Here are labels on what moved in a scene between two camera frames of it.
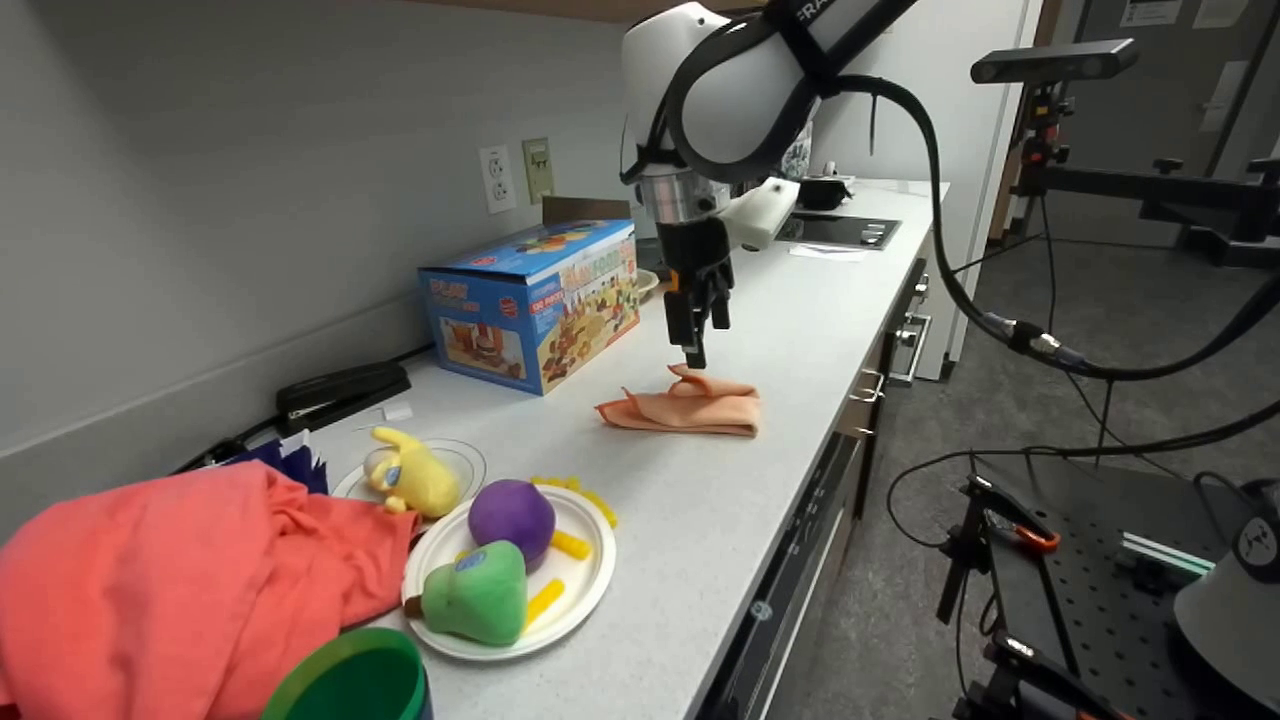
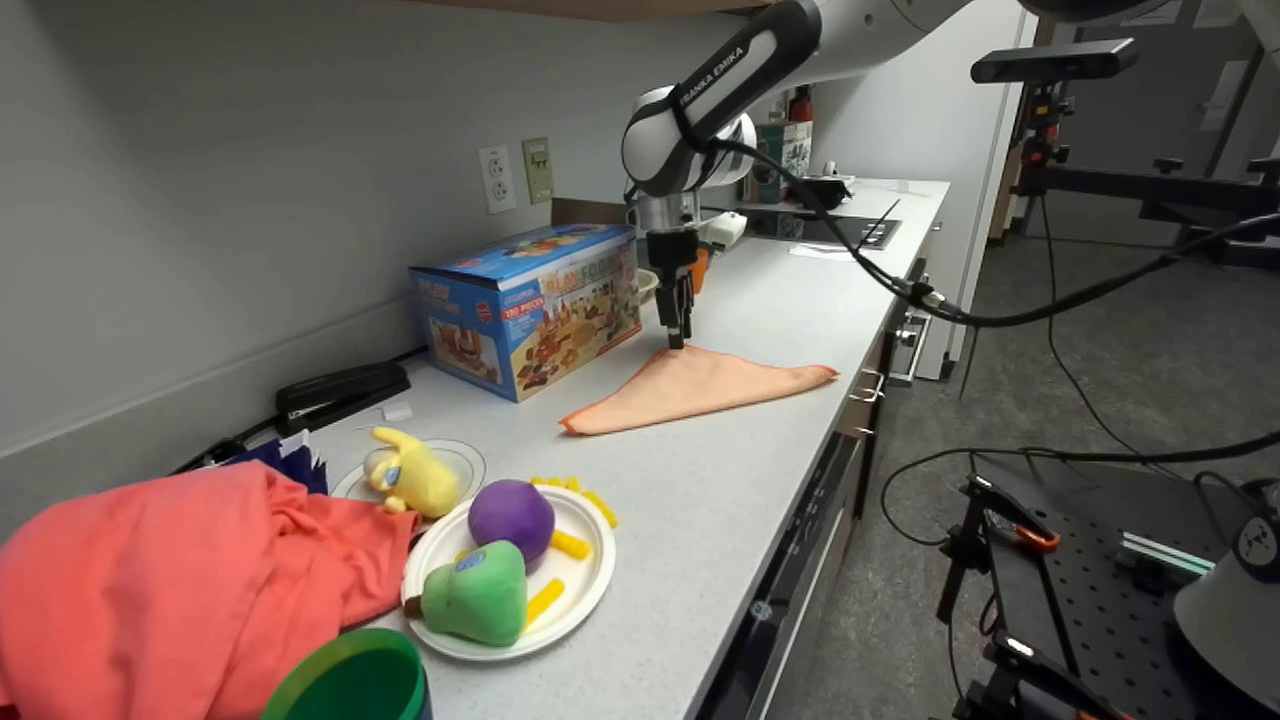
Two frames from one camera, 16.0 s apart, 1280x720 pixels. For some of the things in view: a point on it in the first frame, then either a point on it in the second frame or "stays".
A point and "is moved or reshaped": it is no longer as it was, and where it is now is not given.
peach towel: [690, 404] is moved or reshaped
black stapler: [338, 395] stays
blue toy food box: [535, 310] stays
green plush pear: [479, 595] stays
